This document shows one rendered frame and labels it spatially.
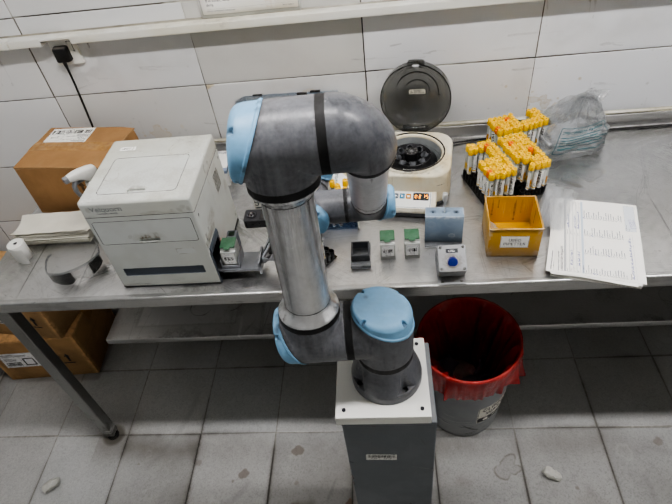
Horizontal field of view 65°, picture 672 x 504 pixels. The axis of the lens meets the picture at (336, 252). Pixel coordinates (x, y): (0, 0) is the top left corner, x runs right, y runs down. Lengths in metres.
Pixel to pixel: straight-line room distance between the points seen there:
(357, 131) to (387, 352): 0.45
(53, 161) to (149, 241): 0.56
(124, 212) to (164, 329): 0.97
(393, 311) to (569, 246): 0.65
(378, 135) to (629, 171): 1.18
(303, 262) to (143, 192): 0.58
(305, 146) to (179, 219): 0.65
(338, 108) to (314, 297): 0.35
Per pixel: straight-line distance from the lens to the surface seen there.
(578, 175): 1.76
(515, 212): 1.52
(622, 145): 1.93
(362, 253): 1.43
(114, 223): 1.38
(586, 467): 2.16
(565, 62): 1.85
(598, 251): 1.50
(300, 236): 0.83
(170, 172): 1.37
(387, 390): 1.10
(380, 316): 0.97
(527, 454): 2.12
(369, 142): 0.74
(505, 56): 1.79
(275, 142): 0.73
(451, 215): 1.40
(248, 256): 1.44
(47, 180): 1.87
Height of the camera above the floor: 1.90
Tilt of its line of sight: 44 degrees down
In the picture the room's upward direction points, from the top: 8 degrees counter-clockwise
